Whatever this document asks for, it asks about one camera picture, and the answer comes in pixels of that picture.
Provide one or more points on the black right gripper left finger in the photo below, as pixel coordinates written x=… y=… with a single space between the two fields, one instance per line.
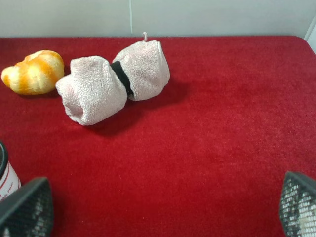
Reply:
x=29 y=211

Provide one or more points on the red velvet table cloth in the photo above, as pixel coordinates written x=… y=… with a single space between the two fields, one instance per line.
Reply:
x=205 y=158

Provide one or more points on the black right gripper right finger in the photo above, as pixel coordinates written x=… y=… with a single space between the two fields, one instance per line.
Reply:
x=297 y=209

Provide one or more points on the orange plush bread toy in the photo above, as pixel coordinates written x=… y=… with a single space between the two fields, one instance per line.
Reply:
x=37 y=74

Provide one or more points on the black mesh pen holder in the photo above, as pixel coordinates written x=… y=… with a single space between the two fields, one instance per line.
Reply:
x=9 y=181

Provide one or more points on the pink fleece towel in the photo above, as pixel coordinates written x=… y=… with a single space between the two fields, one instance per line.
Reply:
x=96 y=89

